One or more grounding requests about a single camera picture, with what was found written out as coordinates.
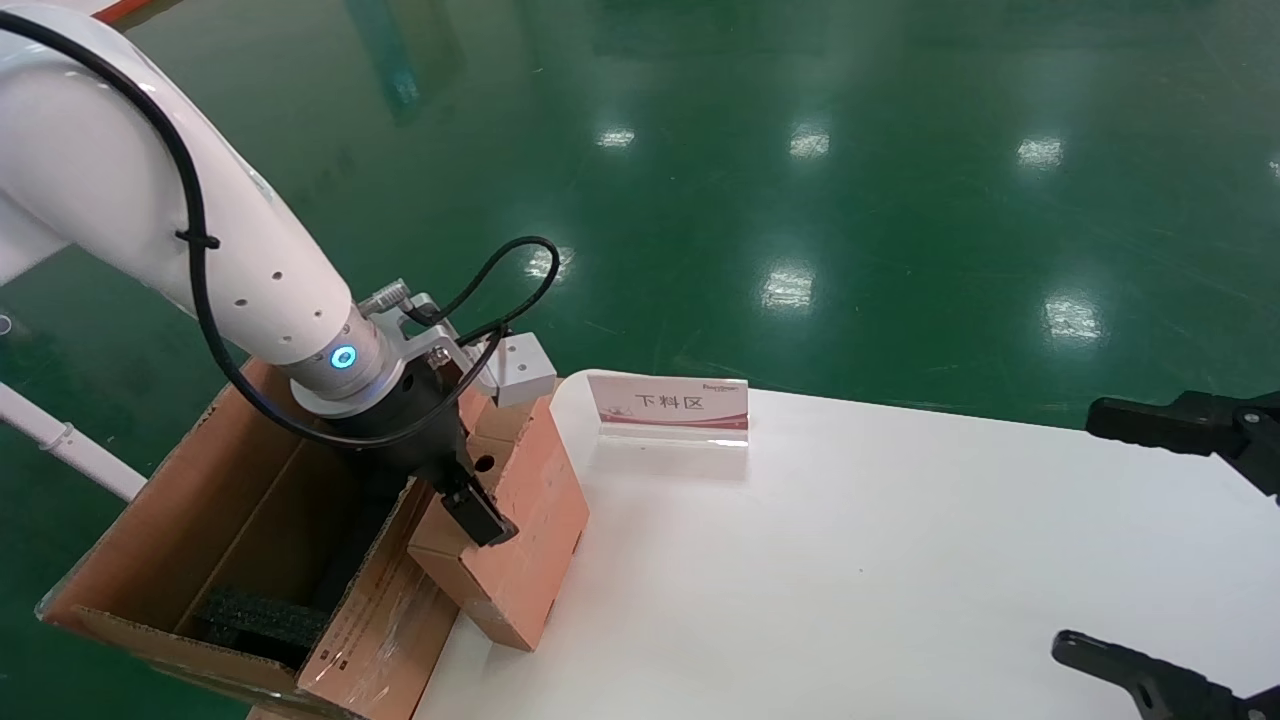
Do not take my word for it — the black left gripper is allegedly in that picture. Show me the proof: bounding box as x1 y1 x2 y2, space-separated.
330 362 519 548

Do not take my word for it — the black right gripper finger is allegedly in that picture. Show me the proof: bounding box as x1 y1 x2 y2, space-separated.
1052 630 1280 720
1087 390 1280 501

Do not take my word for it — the small brown cardboard box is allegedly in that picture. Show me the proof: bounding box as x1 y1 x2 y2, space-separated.
408 395 591 653

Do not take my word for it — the large open cardboard box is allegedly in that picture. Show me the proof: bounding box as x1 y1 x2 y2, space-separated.
35 355 531 720

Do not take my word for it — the white acrylic sign placard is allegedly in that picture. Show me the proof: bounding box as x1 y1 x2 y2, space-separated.
587 372 751 448

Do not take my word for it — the black foam block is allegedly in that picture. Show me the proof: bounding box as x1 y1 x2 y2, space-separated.
195 587 331 668

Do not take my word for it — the white plastic pipe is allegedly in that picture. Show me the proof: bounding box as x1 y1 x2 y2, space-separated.
0 383 149 501

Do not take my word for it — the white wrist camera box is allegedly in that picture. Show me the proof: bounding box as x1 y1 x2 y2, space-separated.
488 333 557 408

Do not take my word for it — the silver camera bracket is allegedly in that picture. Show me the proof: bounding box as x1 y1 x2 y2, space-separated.
358 280 463 373

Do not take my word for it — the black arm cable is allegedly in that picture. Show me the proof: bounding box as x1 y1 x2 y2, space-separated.
0 10 561 451

